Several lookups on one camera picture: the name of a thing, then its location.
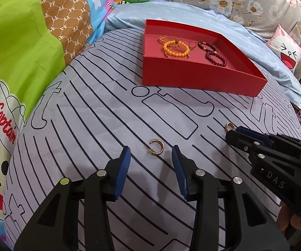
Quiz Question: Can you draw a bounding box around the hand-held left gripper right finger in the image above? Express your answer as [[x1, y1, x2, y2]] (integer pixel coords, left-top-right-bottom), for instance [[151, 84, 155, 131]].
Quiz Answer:
[[172, 145, 290, 251]]

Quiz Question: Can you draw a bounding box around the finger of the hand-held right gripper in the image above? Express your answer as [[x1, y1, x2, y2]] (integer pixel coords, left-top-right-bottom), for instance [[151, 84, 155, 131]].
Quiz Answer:
[[225, 130, 261, 160], [237, 126, 277, 148]]

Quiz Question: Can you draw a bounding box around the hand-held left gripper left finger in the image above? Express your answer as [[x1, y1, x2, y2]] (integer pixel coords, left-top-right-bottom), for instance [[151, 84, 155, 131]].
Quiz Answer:
[[13, 146, 131, 251]]

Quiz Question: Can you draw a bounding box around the dark red beaded bracelet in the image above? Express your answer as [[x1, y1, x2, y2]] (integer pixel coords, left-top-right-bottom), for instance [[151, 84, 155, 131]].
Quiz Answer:
[[205, 52, 227, 68]]

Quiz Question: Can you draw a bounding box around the red cardboard box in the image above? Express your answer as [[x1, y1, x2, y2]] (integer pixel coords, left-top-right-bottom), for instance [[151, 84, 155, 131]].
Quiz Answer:
[[141, 19, 268, 97]]

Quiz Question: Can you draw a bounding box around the dark beaded bracelet gold bead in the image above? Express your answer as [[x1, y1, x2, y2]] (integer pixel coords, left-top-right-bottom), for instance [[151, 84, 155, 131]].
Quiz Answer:
[[198, 41, 218, 53]]

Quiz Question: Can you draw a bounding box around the orange yellow round bead bracelet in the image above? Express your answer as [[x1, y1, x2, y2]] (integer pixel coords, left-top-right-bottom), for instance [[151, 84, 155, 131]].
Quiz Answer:
[[162, 40, 190, 58]]

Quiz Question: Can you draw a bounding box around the gold chain bracelet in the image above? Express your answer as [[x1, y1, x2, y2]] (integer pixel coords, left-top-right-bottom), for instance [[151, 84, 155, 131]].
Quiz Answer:
[[158, 35, 175, 45]]

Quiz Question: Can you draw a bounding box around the person's right hand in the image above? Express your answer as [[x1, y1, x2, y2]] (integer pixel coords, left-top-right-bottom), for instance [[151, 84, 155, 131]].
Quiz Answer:
[[279, 201, 301, 233]]

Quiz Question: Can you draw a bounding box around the white line-print sheet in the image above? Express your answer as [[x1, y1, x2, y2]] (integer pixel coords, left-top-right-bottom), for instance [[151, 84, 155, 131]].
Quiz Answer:
[[1, 27, 301, 251]]

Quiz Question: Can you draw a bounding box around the pink cartoon face pillow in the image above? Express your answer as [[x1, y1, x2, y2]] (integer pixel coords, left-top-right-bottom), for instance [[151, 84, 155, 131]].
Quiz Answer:
[[267, 23, 301, 70]]

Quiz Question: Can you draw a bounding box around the grey floral bedding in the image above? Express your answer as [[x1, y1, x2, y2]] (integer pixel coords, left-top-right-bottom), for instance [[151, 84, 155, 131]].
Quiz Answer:
[[140, 0, 301, 47]]

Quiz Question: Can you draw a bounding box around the colourful cartoon blanket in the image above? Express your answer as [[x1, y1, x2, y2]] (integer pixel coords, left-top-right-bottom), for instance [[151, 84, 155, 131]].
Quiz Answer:
[[0, 0, 119, 215]]

